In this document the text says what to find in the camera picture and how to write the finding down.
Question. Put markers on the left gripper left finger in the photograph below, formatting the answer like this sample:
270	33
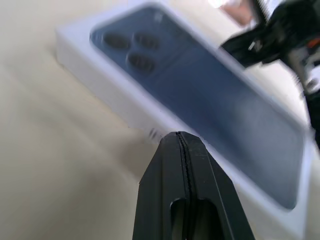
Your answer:
162	187

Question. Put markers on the white phone box lid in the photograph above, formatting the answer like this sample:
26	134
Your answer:
200	100

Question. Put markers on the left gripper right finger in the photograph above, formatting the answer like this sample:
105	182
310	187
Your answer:
212	187

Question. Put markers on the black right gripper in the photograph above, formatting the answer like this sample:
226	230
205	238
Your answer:
287	27

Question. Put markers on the phone box with orange print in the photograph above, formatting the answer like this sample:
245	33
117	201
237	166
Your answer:
237	12

